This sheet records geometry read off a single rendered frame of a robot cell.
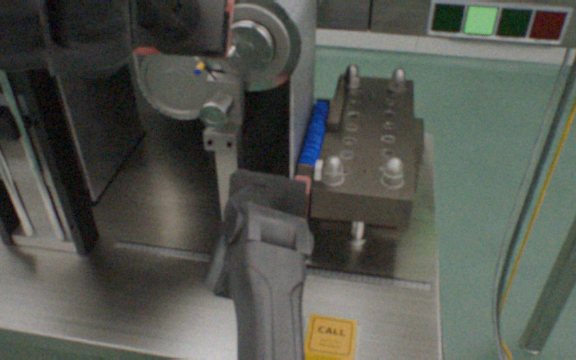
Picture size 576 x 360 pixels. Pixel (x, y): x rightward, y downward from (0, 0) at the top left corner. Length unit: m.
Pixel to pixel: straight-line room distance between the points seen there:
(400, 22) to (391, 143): 0.25
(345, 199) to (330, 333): 0.21
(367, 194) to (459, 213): 1.64
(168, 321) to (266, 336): 0.42
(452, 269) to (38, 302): 1.64
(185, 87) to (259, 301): 0.46
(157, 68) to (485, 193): 1.99
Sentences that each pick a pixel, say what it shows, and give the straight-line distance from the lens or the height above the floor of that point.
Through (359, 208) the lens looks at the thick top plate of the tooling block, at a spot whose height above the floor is 1.00.
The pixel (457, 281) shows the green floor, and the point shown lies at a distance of 2.19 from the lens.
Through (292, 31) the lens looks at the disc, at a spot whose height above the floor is 1.27.
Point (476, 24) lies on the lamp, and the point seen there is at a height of 1.18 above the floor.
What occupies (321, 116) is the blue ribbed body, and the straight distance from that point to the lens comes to 1.02.
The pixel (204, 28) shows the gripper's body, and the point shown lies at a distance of 0.55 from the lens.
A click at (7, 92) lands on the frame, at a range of 0.85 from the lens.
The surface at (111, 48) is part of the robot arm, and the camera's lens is 0.42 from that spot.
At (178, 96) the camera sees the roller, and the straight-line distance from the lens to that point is 0.87.
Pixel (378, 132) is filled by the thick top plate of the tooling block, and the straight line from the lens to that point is 1.01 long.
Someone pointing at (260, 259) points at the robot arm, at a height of 1.21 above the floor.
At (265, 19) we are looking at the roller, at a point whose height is 1.29.
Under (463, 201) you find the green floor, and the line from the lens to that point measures 2.55.
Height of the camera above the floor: 1.57
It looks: 39 degrees down
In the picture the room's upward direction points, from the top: straight up
